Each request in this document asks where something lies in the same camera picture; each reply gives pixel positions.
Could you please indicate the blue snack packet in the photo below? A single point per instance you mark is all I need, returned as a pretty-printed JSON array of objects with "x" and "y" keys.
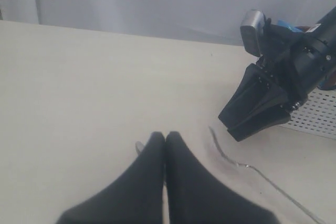
[{"x": 289, "y": 26}]

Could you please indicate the brown round plate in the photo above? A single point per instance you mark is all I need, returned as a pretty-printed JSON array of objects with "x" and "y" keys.
[{"x": 304, "y": 28}]

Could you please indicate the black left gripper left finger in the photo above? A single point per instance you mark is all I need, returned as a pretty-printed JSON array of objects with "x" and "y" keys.
[{"x": 134, "y": 197}]

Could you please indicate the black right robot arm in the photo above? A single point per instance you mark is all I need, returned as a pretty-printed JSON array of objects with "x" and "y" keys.
[{"x": 291, "y": 62}]

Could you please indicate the silver table knife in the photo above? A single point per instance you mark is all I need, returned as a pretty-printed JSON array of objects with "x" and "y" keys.
[{"x": 139, "y": 147}]

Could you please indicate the white perforated plastic basket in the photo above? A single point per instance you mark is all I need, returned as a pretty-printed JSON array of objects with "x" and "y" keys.
[{"x": 317, "y": 115}]

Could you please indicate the silver spoon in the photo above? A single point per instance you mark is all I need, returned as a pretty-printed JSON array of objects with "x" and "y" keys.
[{"x": 235, "y": 163}]

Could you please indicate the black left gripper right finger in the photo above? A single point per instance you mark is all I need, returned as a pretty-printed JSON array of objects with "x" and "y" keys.
[{"x": 196, "y": 196}]

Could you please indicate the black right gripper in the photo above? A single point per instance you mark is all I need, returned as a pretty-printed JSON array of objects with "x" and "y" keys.
[{"x": 298, "y": 62}]

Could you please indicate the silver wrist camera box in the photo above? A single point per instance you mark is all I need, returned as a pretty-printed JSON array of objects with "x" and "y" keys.
[{"x": 251, "y": 30}]

